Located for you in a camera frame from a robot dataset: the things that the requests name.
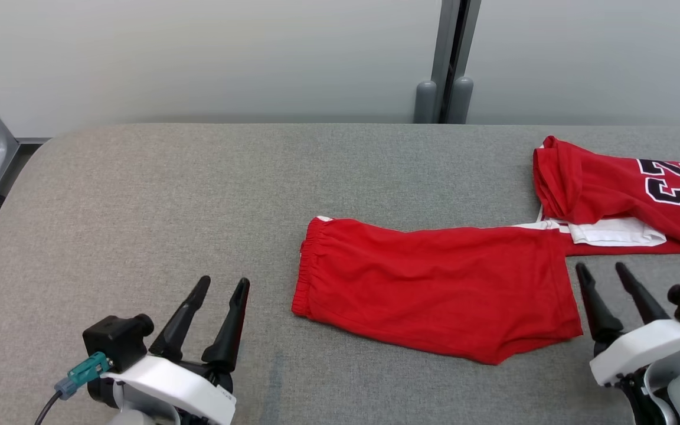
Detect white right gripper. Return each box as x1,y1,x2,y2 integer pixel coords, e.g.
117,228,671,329
576,261,680,388

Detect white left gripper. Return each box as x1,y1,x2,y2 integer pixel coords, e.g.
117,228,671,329
101,276,251,425

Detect red jersey shirt white sleeves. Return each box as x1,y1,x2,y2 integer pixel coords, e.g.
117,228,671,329
532,136,680,256

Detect red shorts white stripe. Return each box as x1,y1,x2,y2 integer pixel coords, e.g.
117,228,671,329
291,216,584,365

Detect grey cylindrical partition foot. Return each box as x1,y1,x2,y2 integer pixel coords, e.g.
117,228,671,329
451,76,475,124
414,81,438,124

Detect grey partition post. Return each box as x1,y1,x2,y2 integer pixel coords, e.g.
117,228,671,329
431,0,482,123

